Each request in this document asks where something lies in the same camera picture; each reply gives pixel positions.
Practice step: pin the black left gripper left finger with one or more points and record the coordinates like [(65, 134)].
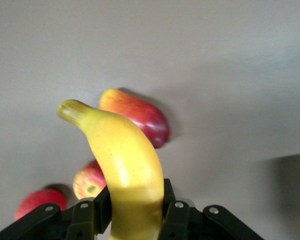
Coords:
[(80, 222)]

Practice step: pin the solid red apple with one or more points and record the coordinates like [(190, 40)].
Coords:
[(40, 200)]

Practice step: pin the red yellow mango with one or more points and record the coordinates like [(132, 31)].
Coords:
[(145, 120)]

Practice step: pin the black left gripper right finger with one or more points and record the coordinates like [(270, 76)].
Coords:
[(190, 225)]

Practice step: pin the yellow banana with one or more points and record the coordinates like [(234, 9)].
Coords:
[(130, 162)]

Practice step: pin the red yellow striped apple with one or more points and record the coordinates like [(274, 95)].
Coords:
[(87, 180)]

